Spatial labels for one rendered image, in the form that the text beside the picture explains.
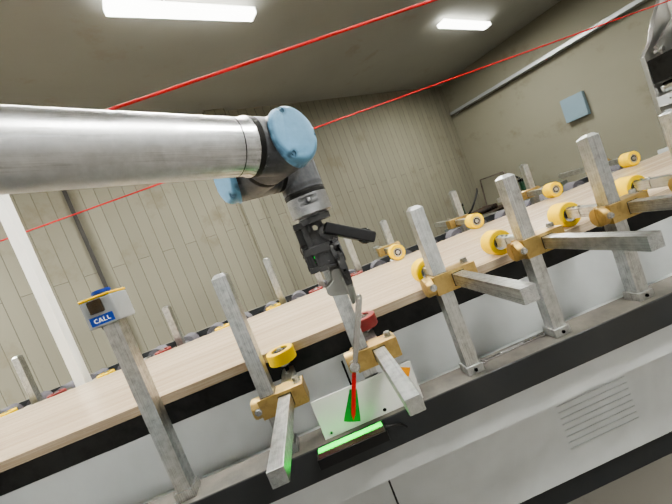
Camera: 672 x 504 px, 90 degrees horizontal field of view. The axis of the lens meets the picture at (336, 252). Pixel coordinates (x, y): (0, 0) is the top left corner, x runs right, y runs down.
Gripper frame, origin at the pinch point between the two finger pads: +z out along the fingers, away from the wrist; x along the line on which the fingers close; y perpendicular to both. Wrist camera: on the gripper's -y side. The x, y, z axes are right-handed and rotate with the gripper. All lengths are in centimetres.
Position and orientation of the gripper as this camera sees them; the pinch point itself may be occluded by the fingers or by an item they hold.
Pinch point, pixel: (354, 296)
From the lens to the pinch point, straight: 75.7
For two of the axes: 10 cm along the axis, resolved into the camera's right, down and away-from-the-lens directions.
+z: 3.6, 9.3, 0.7
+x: 1.0, 0.3, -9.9
